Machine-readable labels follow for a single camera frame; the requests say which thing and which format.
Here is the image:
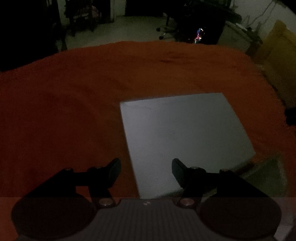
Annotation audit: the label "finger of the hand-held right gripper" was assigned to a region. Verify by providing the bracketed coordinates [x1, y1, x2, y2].
[285, 107, 296, 126]

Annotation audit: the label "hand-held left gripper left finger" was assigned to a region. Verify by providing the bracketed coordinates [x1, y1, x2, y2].
[23, 158, 122, 208]

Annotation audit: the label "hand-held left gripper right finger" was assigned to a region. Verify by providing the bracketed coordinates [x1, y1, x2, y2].
[171, 158, 271, 208]

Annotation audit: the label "white cardboard box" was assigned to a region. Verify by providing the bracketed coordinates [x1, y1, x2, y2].
[240, 154, 296, 241]

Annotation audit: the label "orange cloth covered desktop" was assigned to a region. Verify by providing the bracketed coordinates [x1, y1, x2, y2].
[0, 40, 296, 241]

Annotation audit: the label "white flat sheet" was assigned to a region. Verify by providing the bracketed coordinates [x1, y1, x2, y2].
[120, 93, 256, 200]

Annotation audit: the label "white low cabinet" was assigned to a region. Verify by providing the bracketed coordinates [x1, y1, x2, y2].
[218, 20, 263, 55]

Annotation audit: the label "computer tower with coloured lights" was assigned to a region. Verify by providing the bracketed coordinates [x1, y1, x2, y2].
[178, 8, 226, 45]

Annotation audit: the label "black office chair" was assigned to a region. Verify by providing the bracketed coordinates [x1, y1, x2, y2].
[156, 10, 184, 40]

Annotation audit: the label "dark wooden chair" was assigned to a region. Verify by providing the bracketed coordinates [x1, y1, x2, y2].
[64, 0, 102, 36]

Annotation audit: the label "dark tall wardrobe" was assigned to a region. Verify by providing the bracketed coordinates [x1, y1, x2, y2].
[0, 0, 68, 73]

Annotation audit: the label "hanging wall cables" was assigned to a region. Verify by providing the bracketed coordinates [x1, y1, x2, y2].
[243, 0, 280, 32]

